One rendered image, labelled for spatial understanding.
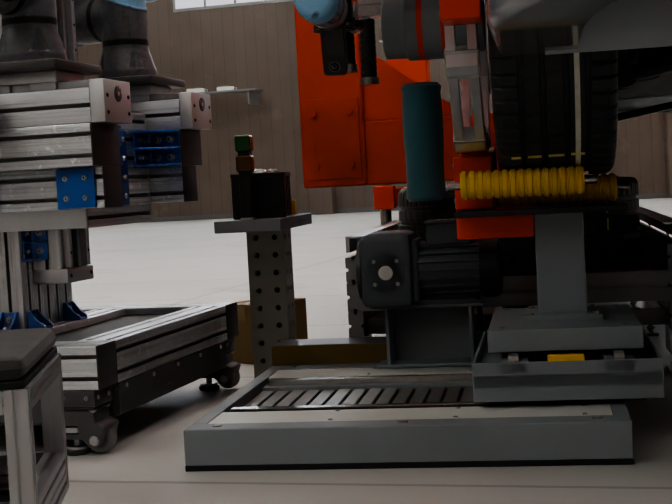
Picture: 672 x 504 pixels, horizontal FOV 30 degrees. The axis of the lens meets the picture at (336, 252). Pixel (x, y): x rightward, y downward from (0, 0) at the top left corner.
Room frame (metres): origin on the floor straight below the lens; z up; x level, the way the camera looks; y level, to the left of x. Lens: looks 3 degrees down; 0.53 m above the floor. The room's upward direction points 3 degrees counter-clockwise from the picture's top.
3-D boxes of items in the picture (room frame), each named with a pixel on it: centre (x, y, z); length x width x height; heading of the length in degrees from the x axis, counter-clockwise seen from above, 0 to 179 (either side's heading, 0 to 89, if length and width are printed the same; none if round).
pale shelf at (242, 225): (3.32, 0.18, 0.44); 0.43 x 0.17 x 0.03; 171
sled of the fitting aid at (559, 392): (2.63, -0.47, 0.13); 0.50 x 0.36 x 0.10; 171
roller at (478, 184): (2.52, -0.38, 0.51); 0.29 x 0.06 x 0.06; 81
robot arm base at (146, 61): (3.21, 0.51, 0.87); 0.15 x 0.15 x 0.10
